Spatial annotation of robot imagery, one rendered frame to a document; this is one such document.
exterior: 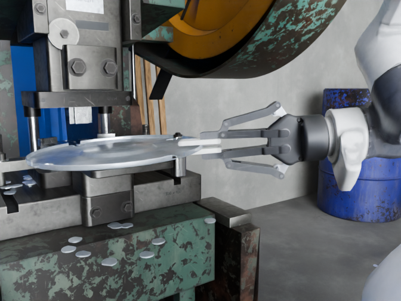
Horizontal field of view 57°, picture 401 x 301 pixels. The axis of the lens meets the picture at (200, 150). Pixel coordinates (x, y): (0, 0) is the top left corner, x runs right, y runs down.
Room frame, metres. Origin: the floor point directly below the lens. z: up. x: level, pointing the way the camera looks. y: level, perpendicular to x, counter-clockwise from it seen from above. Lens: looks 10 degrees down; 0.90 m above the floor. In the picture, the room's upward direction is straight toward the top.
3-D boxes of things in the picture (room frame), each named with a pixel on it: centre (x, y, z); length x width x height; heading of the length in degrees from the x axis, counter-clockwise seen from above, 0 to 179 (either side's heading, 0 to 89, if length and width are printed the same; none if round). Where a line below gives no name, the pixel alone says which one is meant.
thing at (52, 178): (0.81, 0.27, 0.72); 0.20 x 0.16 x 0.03; 124
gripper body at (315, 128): (0.60, -0.16, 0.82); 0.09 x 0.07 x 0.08; 86
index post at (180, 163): (0.80, 0.05, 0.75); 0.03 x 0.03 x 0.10; 34
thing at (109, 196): (0.66, 0.17, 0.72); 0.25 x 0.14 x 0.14; 34
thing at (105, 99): (0.81, 0.27, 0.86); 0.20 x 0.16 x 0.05; 124
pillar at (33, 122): (0.81, 0.37, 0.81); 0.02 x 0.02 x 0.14
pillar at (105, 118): (0.90, 0.23, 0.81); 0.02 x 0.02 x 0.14
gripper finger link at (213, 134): (0.61, -0.02, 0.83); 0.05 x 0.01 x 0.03; 86
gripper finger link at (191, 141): (0.61, 0.00, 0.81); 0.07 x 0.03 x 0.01; 86
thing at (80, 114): (0.80, 0.26, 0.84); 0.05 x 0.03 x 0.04; 124
